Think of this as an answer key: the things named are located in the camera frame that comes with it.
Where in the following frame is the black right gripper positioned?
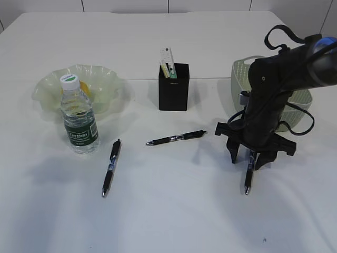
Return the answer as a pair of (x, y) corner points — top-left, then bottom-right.
(215, 122), (296, 169)

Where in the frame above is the mint green utility knife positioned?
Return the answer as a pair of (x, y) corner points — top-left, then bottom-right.
(169, 64), (177, 79)

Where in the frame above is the yellow-green utility knife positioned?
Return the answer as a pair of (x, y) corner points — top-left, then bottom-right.
(160, 61), (170, 79)

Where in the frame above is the clear plastic ruler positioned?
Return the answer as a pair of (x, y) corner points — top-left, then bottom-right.
(160, 47), (174, 71)

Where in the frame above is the clear water bottle green label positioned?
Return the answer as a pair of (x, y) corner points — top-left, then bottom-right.
(60, 73), (100, 154)

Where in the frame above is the yellow pear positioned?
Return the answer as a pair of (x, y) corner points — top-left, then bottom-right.
(80, 81), (91, 97)

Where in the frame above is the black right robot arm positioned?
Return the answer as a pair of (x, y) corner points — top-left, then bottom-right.
(215, 34), (336, 169)

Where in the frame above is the black gel pen middle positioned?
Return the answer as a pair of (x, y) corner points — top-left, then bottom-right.
(146, 130), (207, 146)

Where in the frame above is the green woven plastic basket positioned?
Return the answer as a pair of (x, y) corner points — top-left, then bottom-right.
(231, 55), (314, 133)

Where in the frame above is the black square pen holder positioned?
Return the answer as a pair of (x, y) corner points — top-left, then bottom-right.
(158, 63), (190, 111)

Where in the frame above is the translucent green ruffled plate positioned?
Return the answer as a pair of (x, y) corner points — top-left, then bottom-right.
(32, 64), (122, 114)

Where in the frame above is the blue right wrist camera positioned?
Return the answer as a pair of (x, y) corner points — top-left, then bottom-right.
(239, 91), (250, 106)

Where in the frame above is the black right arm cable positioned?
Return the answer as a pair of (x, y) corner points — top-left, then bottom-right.
(227, 25), (337, 137)

